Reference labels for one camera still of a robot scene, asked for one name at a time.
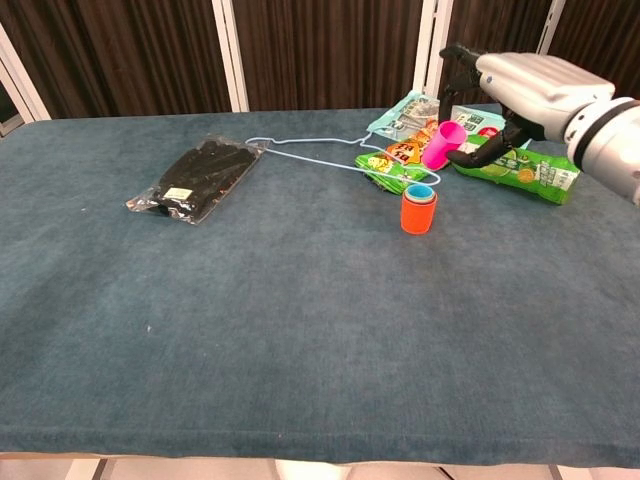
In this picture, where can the pink plastic cup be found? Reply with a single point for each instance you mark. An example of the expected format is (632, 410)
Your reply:
(440, 145)

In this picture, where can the blue felt table cover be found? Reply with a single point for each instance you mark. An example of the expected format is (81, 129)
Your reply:
(200, 325)

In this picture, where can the green labelled drink bottle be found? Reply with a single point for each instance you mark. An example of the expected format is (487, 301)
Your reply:
(535, 175)

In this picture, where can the light blue plastic cup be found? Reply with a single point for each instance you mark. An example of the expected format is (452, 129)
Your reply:
(419, 194)

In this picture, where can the black gloves in clear bag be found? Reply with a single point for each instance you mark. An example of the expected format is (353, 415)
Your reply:
(200, 177)

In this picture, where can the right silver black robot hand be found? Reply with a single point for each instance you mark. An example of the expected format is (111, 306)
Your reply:
(540, 80)

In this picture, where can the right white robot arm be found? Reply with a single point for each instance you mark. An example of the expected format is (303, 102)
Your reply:
(610, 140)

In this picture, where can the large orange plastic cup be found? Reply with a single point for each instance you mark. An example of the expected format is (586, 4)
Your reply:
(419, 217)

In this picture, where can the green and orange snack bag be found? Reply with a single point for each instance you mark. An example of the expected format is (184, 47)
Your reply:
(387, 167)

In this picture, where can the light blue snack bag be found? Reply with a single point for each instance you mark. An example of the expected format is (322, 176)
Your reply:
(400, 117)

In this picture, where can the white partition post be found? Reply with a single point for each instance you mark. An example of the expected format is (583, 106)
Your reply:
(431, 30)
(231, 55)
(550, 25)
(20, 80)

